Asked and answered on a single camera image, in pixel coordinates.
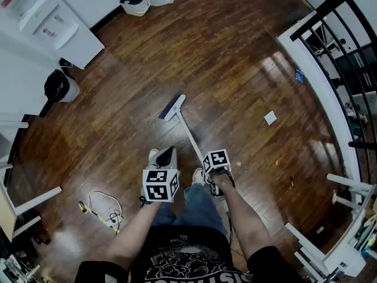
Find person's right forearm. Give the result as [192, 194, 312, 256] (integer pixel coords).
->
[217, 184, 279, 262]

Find white broom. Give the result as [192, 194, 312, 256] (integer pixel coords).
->
[158, 91, 207, 167]

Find person's right white shoe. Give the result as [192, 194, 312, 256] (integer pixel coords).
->
[191, 167, 206, 185]

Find grey bin with black bag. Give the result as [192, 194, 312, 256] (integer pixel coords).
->
[44, 69, 81, 103]

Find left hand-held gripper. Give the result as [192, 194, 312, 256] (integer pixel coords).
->
[142, 146, 181, 203]

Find person's right hand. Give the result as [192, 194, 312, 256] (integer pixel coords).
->
[211, 170, 236, 190]

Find person's black printed t-shirt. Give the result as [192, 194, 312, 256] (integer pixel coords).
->
[78, 225, 307, 283]

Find white table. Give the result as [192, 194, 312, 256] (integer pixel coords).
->
[0, 113, 62, 244]
[284, 172, 377, 283]

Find white water dispenser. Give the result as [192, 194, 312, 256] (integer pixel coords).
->
[17, 0, 105, 70]

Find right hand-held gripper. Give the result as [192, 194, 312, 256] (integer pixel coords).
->
[201, 149, 231, 200]

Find black metal railing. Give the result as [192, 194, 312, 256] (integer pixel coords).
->
[290, 0, 377, 185]

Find person's blue jeans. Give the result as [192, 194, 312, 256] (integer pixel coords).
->
[150, 181, 229, 238]

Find small white bin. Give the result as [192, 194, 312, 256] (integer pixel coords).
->
[120, 0, 150, 17]

